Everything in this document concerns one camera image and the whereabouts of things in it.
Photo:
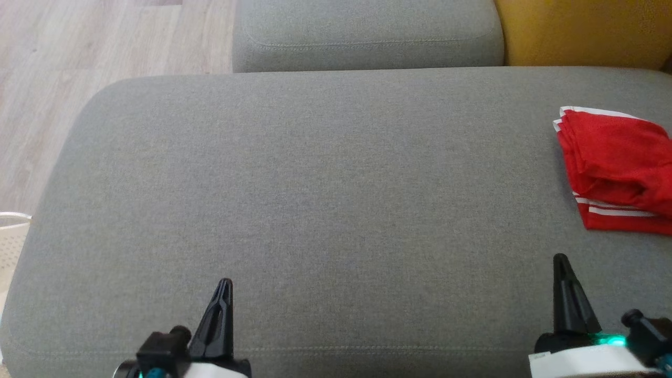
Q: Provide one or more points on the large grey sofa seat cushion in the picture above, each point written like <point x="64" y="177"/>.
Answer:
<point x="336" y="210"/>

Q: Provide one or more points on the red shorts white stripes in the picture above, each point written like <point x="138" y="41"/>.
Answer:
<point x="614" y="157"/>

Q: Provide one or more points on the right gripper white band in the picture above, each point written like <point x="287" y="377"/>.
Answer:
<point x="577" y="362"/>

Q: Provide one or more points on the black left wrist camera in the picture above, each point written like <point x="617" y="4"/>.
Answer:
<point x="163" y="349"/>

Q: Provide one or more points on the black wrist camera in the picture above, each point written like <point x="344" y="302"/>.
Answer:
<point x="648" y="333"/>
<point x="163" y="349"/>

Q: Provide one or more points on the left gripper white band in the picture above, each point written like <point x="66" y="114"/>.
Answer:
<point x="220" y="368"/>

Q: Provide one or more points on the white laundry basket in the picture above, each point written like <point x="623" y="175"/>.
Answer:
<point x="11" y="252"/>

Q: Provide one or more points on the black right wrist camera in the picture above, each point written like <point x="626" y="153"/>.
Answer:
<point x="648" y="333"/>

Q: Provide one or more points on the yellow sofa back cushion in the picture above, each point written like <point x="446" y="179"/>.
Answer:
<point x="583" y="31"/>

